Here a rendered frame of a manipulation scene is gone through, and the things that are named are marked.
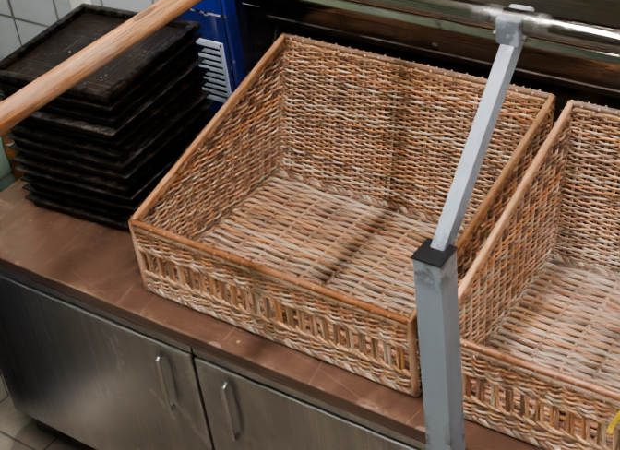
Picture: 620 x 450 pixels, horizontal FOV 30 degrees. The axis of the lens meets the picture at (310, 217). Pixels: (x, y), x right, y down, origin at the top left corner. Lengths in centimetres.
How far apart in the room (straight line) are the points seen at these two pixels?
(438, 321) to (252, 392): 54
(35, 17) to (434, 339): 150
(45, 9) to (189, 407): 102
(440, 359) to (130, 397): 85
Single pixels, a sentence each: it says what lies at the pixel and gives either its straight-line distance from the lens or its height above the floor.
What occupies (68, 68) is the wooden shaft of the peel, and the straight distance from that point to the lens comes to 139.
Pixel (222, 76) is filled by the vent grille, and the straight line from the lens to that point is 232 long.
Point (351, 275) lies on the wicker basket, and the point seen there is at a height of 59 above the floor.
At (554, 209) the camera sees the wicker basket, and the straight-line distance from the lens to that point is 194.
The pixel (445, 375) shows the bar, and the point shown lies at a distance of 152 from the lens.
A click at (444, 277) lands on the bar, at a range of 142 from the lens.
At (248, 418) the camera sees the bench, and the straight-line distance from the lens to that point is 198.
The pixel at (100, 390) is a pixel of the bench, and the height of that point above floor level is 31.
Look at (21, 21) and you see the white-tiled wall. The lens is 276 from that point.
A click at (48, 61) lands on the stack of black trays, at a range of 218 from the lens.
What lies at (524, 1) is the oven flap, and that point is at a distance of 189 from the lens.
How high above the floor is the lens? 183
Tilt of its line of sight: 36 degrees down
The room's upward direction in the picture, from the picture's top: 8 degrees counter-clockwise
